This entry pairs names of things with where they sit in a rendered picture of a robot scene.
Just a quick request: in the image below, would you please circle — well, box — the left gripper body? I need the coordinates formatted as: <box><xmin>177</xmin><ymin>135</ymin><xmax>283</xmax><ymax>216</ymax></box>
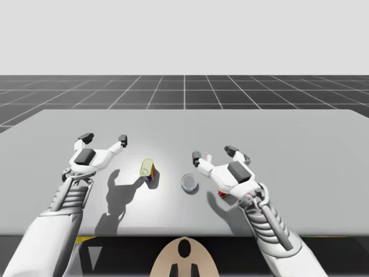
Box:
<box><xmin>68</xmin><ymin>147</ymin><xmax>114</xmax><ymax>174</ymax></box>

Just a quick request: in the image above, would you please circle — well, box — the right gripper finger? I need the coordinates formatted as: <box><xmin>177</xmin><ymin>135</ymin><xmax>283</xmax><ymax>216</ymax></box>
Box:
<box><xmin>191</xmin><ymin>151</ymin><xmax>216</xmax><ymax>177</ymax></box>
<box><xmin>224</xmin><ymin>145</ymin><xmax>252</xmax><ymax>166</ymax></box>

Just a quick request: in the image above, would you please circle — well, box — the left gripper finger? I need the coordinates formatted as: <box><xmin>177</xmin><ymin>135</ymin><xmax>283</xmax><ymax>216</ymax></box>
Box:
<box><xmin>107</xmin><ymin>134</ymin><xmax>129</xmax><ymax>158</ymax></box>
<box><xmin>74</xmin><ymin>132</ymin><xmax>95</xmax><ymax>151</ymax></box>

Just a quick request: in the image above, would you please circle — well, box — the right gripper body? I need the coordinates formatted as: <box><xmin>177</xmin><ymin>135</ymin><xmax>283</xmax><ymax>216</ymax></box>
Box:
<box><xmin>210</xmin><ymin>160</ymin><xmax>261</xmax><ymax>200</ymax></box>

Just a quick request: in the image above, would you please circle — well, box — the red and white carton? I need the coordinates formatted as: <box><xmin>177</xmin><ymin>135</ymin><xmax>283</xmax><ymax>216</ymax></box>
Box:
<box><xmin>205</xmin><ymin>154</ymin><xmax>229</xmax><ymax>199</ymax></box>

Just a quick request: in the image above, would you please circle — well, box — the tan robot part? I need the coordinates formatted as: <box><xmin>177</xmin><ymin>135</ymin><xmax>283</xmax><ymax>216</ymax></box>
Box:
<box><xmin>149</xmin><ymin>236</ymin><xmax>221</xmax><ymax>277</ymax></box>

